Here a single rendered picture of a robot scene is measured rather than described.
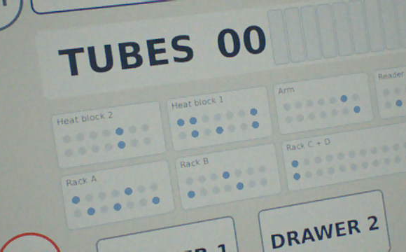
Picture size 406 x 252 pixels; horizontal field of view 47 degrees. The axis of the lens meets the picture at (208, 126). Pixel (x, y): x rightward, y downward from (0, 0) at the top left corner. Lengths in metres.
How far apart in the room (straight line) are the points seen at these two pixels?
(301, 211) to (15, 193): 0.19
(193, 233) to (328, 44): 0.16
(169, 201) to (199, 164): 0.03
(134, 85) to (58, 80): 0.05
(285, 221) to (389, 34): 0.15
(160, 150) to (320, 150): 0.11
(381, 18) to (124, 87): 0.19
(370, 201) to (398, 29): 0.13
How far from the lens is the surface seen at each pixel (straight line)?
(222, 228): 0.32
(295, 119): 0.33
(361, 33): 0.36
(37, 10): 0.33
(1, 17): 0.33
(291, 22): 0.34
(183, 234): 0.32
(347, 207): 0.35
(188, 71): 0.32
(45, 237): 0.33
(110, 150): 0.31
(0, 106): 0.33
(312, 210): 0.34
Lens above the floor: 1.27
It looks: 40 degrees down
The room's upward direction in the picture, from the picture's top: 1 degrees counter-clockwise
